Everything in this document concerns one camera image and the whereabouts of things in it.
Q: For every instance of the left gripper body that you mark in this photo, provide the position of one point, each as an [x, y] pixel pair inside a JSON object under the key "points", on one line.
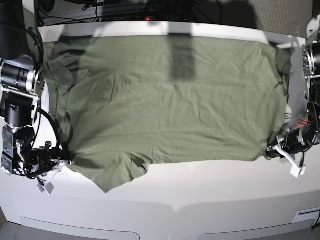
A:
{"points": [[293, 143]]}

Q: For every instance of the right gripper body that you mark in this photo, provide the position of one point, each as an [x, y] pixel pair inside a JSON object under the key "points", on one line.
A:
{"points": [[45, 159]]}

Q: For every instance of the olive green T-shirt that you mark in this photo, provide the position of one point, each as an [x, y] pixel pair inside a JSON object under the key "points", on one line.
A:
{"points": [[123, 103]]}

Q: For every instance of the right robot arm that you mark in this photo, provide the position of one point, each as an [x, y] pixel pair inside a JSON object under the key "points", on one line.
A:
{"points": [[22, 84]]}

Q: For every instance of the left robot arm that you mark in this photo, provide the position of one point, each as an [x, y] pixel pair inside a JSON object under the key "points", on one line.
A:
{"points": [[309, 53]]}

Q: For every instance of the white label sticker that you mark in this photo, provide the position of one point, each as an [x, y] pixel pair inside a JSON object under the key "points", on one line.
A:
{"points": [[305, 215]]}

